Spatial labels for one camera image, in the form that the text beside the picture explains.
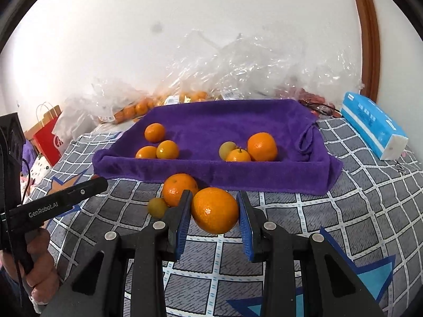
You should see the yellow-green small fruit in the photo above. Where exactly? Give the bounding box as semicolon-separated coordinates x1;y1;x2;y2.
219;141;237;160
147;197;169;219

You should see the clear bag of small oranges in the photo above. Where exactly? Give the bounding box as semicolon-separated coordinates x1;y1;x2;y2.
93;77;156;124

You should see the grey grid bedsheet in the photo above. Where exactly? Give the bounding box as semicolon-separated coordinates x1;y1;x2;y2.
20;115;423;317

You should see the person's left hand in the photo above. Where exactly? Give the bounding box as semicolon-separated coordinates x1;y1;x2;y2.
26;228;62;314

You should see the large orange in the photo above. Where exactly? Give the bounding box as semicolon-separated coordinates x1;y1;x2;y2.
191;187;240;235
161;173;199;207
247;132;278;162

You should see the thin black cable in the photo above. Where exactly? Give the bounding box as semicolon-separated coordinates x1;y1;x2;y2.
297;101;336;115

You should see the white plastic bag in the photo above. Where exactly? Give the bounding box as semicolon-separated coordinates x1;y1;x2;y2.
53;94;100;146

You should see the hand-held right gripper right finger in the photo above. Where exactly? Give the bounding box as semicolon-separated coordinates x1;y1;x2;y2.
236;191;384;317

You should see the clear bag of red fruits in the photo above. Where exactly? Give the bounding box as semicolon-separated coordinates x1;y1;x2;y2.
245;33;364;116

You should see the blue tissue pack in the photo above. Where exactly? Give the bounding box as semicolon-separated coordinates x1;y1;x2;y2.
340;92;408;161

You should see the purple towel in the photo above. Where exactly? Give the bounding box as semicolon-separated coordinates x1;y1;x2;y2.
92;98;343;196

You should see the red paper bag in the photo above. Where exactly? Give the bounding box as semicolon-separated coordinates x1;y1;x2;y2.
33;104;71;167

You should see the small orange with stem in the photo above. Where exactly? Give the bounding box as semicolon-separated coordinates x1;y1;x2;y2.
226;148;252;162

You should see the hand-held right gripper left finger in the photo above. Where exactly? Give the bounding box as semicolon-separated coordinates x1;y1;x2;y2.
40;190;193;317

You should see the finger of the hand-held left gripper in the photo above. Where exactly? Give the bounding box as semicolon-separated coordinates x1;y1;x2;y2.
53;176;109;205

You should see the brown wooden door frame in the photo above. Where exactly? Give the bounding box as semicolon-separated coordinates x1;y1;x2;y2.
347;0;380;101

